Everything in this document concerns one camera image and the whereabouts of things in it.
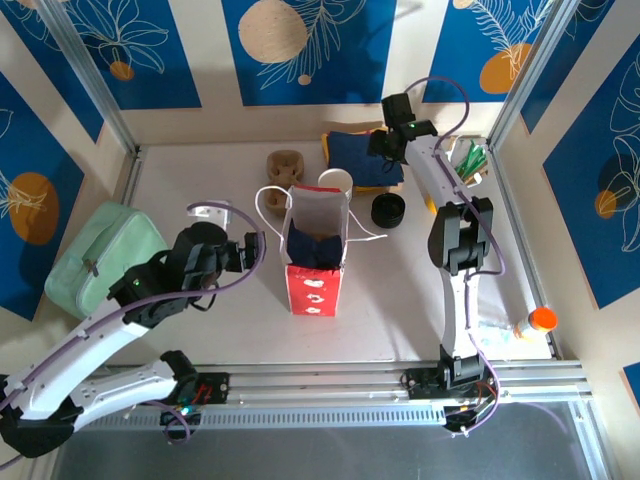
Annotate black cup lid stack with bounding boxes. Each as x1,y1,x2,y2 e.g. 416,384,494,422
370,193,407,231

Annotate aluminium side rail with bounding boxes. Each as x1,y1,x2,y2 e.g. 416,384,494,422
117,144,147,209
488,143,566,359

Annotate grey paper cup stack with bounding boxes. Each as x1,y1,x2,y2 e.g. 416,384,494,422
317,168,355,199

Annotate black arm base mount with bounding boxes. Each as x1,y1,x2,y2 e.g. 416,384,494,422
191,371,232,405
404,366,502,402

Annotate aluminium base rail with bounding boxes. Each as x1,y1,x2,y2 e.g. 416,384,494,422
52,357,589,432

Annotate aluminium frame post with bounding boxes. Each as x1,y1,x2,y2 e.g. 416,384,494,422
487,0,574,152
37,0,146,156

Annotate orange ball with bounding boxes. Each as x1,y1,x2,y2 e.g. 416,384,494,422
513,306,559,344

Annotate blue paper napkin stack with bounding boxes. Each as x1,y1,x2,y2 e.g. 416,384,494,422
327,130,405,188

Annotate cardboard cup carrier stack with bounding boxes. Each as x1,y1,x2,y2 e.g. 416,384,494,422
265,150,307,222

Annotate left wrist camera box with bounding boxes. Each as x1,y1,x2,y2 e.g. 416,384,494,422
186,201,235,227

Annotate red paper gift bag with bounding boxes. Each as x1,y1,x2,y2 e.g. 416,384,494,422
254,183,389,318

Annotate dark blue folded napkins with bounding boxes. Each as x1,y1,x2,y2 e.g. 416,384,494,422
320,127,405,192

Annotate clear plastic wrapper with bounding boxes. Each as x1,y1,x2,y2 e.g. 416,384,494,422
477,319,519,352

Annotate mint green zipper pouch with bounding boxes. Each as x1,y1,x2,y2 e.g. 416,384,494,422
43,200,170,322

